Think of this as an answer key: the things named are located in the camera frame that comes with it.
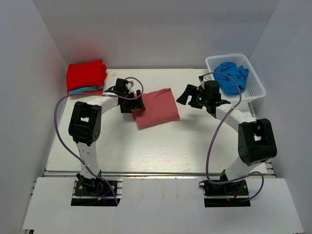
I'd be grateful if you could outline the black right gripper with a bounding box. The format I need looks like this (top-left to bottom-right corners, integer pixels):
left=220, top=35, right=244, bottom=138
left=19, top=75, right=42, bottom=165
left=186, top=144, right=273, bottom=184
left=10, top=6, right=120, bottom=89
left=177, top=84, right=210, bottom=109

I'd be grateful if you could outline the light blue folded t shirt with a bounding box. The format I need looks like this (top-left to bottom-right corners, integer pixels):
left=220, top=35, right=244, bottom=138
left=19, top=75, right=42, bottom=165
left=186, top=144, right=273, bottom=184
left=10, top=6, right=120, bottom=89
left=74, top=86, right=104, bottom=90

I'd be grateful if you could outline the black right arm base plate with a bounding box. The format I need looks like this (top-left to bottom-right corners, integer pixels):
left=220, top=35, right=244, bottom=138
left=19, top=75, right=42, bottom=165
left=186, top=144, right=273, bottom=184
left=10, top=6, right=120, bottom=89
left=198, top=180, right=251, bottom=208

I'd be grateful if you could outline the blue crumpled t shirt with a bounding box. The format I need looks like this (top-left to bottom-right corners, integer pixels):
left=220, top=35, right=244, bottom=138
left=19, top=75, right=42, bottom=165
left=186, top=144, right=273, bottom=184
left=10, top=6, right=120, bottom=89
left=213, top=61, right=249, bottom=95

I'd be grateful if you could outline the aluminium table edge rail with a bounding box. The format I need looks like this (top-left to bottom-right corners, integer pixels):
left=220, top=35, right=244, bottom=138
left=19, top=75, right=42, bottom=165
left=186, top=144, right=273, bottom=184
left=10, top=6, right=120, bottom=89
left=43, top=161, right=276, bottom=177

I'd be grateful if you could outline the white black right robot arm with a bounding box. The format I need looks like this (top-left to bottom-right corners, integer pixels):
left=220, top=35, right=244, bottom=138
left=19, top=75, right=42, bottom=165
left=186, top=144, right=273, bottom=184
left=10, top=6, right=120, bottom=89
left=176, top=80, right=277, bottom=195

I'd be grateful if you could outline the pink t shirt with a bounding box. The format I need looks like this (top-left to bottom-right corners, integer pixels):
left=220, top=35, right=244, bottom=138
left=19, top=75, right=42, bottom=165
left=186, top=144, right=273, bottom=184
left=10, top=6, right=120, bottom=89
left=132, top=88, right=180, bottom=130

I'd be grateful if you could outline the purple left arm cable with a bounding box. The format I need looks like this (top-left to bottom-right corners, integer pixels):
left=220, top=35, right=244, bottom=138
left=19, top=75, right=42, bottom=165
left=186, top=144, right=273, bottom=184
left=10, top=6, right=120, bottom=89
left=54, top=77, right=144, bottom=205

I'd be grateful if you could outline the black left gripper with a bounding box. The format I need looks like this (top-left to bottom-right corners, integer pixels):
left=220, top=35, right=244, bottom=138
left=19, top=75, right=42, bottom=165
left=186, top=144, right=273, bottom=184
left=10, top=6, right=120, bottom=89
left=121, top=90, right=146, bottom=113

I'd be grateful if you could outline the red folded t shirt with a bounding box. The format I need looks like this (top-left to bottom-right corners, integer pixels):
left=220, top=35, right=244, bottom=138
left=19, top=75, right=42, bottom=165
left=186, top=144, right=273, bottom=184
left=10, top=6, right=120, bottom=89
left=66, top=59, right=107, bottom=91

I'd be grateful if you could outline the orange folded t shirt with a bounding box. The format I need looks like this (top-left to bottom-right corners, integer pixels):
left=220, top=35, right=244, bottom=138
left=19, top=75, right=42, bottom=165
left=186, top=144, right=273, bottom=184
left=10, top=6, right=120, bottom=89
left=67, top=89, right=103, bottom=95

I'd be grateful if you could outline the white plastic basket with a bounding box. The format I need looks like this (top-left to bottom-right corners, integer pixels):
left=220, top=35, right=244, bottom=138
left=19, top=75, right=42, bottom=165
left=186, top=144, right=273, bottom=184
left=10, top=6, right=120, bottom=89
left=205, top=54, right=266, bottom=103

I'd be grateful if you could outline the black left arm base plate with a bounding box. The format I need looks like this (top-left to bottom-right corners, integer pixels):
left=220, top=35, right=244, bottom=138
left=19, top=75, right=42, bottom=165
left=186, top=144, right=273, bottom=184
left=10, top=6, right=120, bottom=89
left=71, top=174, right=121, bottom=207

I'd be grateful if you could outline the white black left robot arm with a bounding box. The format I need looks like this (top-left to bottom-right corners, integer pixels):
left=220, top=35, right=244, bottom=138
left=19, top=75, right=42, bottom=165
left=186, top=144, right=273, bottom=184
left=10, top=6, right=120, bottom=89
left=69, top=77, right=145, bottom=195

